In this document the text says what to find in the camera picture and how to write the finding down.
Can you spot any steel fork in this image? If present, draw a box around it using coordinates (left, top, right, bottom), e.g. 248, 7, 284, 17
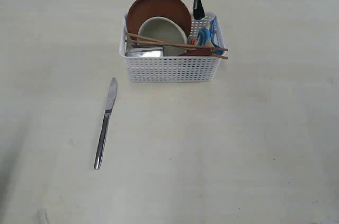
193, 0, 205, 20

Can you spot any grey ceramic bowl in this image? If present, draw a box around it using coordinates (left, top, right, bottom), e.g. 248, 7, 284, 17
138, 17, 187, 57

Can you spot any brown wooden spoon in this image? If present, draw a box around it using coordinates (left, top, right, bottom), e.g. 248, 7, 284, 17
179, 48, 215, 57

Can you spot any wooden chopstick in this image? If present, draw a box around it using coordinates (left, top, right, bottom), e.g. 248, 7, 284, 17
124, 39, 229, 60
125, 32, 228, 51

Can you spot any steel table knife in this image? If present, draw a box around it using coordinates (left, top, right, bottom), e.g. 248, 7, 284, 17
94, 77, 118, 170

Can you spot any brown wooden plate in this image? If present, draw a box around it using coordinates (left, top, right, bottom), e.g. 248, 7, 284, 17
126, 0, 191, 37

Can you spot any blue snack packet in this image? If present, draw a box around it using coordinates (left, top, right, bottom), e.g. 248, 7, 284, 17
188, 17, 219, 48

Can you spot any white perforated plastic basket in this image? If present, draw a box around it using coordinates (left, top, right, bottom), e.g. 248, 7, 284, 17
120, 12, 225, 83

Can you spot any steel cup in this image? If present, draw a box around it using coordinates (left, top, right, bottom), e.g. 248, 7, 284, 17
126, 46, 164, 58

